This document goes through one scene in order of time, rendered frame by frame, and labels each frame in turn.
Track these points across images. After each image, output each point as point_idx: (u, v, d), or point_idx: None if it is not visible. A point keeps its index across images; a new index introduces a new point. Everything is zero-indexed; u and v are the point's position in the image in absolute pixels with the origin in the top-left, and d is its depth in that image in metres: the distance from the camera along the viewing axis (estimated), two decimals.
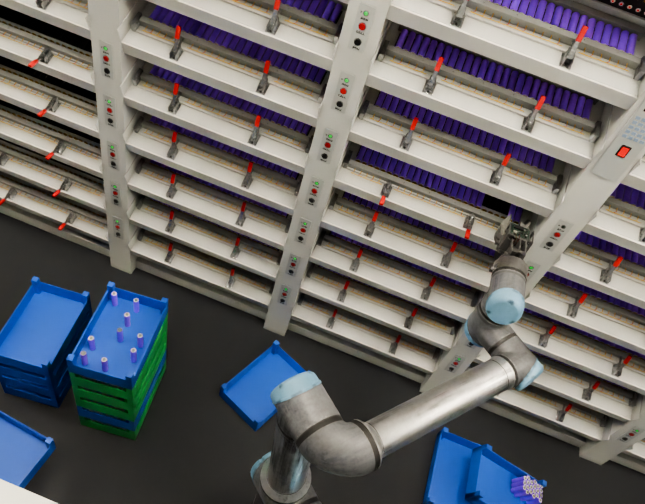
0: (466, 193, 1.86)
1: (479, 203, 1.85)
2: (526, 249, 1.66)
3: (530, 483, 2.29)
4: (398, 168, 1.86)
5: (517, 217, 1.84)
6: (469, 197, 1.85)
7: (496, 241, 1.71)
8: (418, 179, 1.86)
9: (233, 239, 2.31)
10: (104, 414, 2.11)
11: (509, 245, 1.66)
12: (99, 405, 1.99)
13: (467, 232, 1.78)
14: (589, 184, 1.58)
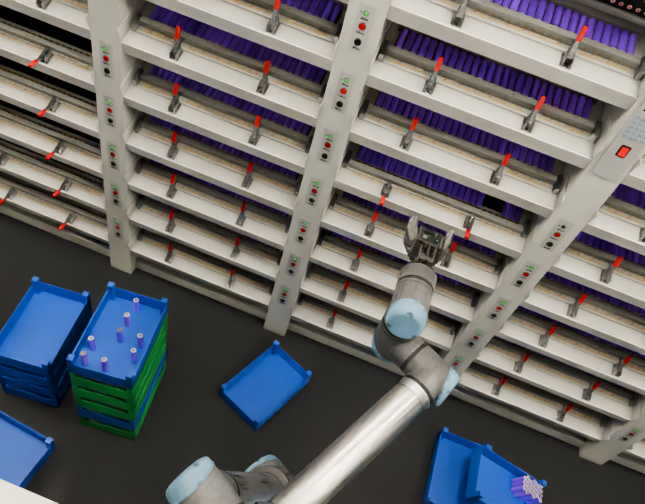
0: (466, 193, 1.86)
1: (479, 203, 1.85)
2: (437, 255, 1.52)
3: (530, 483, 2.29)
4: (398, 168, 1.86)
5: (517, 217, 1.84)
6: (469, 197, 1.85)
7: (407, 249, 1.57)
8: (418, 179, 1.86)
9: (233, 239, 2.31)
10: (104, 414, 2.11)
11: (419, 251, 1.53)
12: (99, 405, 1.99)
13: (467, 232, 1.78)
14: (589, 184, 1.58)
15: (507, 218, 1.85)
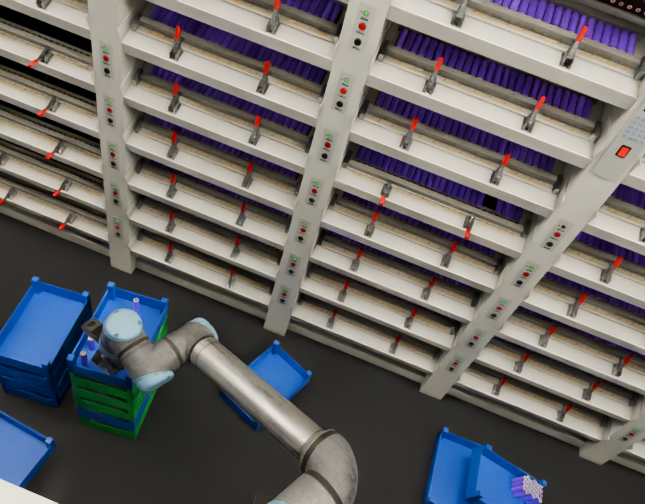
0: (466, 193, 1.86)
1: (479, 203, 1.85)
2: (109, 363, 1.70)
3: (530, 483, 2.29)
4: (398, 168, 1.86)
5: (517, 217, 1.84)
6: (469, 197, 1.85)
7: None
8: (418, 179, 1.86)
9: (233, 239, 2.31)
10: (104, 414, 2.11)
11: None
12: (99, 405, 1.99)
13: (467, 232, 1.78)
14: (589, 184, 1.58)
15: (507, 218, 1.85)
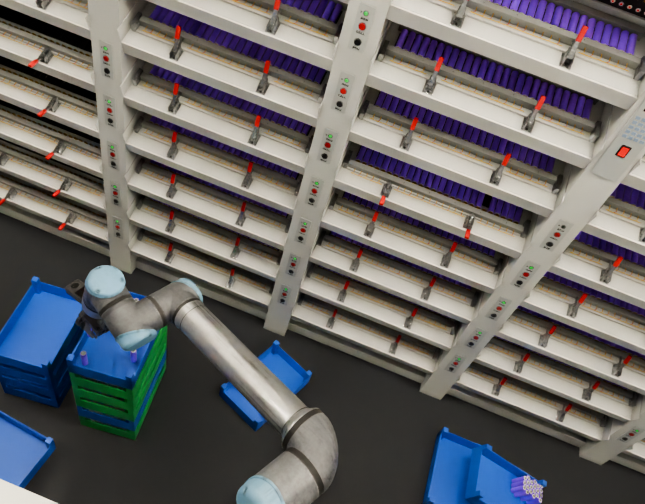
0: (466, 193, 1.86)
1: (479, 203, 1.85)
2: (92, 324, 1.67)
3: (530, 483, 2.29)
4: (398, 168, 1.86)
5: (517, 217, 1.84)
6: (469, 197, 1.85)
7: None
8: (418, 179, 1.86)
9: (233, 239, 2.31)
10: (104, 414, 2.11)
11: None
12: (99, 405, 1.99)
13: (467, 232, 1.78)
14: (589, 184, 1.58)
15: (507, 218, 1.85)
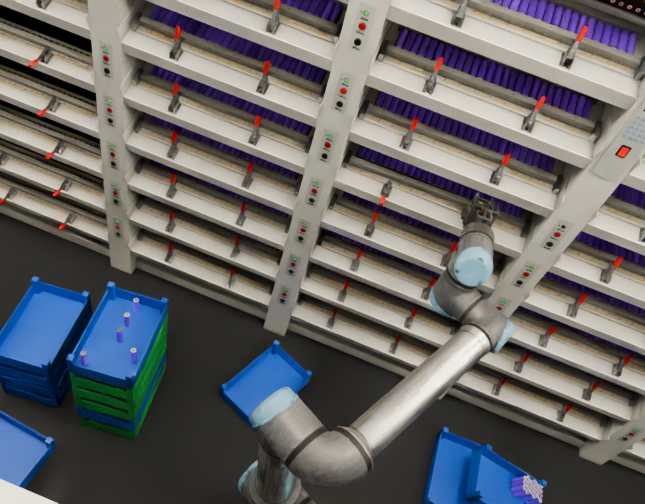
0: (467, 189, 1.86)
1: None
2: (492, 220, 1.66)
3: (530, 483, 2.29)
4: (399, 164, 1.87)
5: (518, 213, 1.85)
6: (470, 193, 1.86)
7: (462, 216, 1.72)
8: (419, 175, 1.86)
9: (233, 239, 2.31)
10: (104, 414, 2.11)
11: (475, 217, 1.67)
12: (99, 405, 1.99)
13: None
14: (589, 184, 1.58)
15: (508, 214, 1.85)
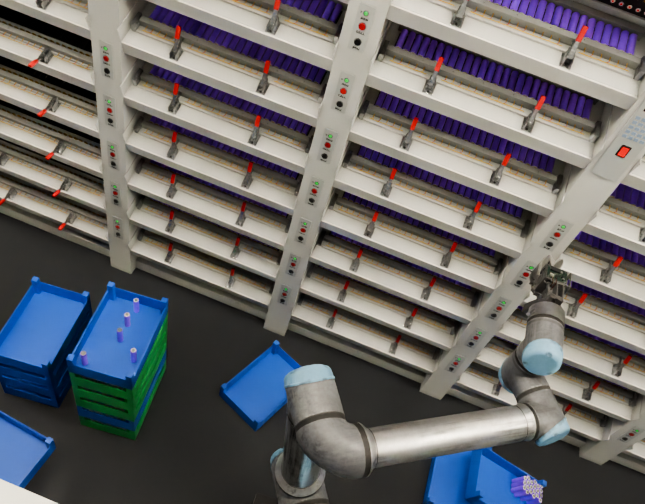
0: (467, 189, 1.86)
1: (480, 199, 1.85)
2: (563, 292, 1.59)
3: (530, 483, 2.29)
4: (400, 164, 1.87)
5: (518, 213, 1.85)
6: (470, 193, 1.86)
7: (531, 281, 1.64)
8: (420, 175, 1.86)
9: (233, 239, 2.31)
10: (104, 414, 2.11)
11: (545, 288, 1.60)
12: (99, 405, 1.99)
13: (477, 206, 1.80)
14: (589, 184, 1.58)
15: (508, 214, 1.85)
